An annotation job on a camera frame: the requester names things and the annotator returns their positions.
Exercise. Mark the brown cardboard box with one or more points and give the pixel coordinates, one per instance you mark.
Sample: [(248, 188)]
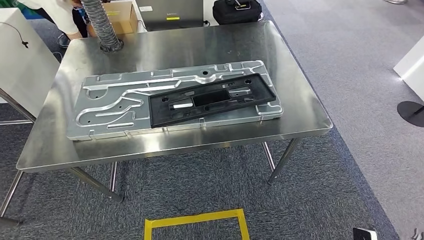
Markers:
[(121, 16)]

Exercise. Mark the person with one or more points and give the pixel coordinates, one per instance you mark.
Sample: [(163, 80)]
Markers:
[(56, 13)]

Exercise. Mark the white cabinet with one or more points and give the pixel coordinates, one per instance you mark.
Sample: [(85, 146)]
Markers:
[(23, 73)]

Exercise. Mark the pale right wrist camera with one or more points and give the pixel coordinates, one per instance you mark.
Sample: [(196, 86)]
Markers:
[(364, 234)]

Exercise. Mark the black plastic frame part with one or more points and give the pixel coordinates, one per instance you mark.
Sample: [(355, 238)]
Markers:
[(165, 112)]

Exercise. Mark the black round stand base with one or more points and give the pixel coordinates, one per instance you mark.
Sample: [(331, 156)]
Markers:
[(409, 114)]

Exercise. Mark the stainless steel workbench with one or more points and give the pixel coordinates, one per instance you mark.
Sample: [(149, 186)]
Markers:
[(198, 46)]

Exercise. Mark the dark grey equipment case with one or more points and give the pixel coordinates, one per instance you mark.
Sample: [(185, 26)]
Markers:
[(169, 10)]

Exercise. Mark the black bag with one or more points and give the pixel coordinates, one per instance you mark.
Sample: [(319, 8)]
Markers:
[(236, 13)]

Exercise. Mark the white box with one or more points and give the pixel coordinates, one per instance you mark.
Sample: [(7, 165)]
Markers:
[(414, 66)]

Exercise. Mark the grey metal fixture plate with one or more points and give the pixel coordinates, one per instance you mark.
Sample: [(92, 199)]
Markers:
[(109, 116)]

